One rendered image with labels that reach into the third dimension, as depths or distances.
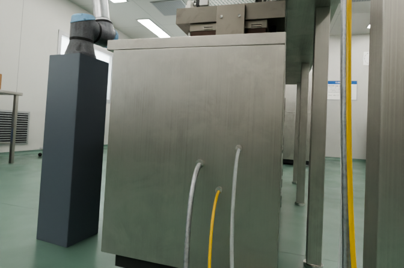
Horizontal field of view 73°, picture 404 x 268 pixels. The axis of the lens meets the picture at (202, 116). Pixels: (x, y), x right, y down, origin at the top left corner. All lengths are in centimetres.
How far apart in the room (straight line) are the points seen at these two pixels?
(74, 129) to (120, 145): 39
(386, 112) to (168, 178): 75
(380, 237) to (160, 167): 74
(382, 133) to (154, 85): 78
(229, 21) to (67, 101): 85
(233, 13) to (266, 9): 11
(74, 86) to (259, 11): 89
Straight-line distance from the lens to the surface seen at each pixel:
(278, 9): 104
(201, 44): 98
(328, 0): 136
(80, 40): 154
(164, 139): 99
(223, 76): 94
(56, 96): 151
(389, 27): 43
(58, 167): 149
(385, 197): 41
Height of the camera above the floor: 58
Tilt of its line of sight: 2 degrees up
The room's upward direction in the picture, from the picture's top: 3 degrees clockwise
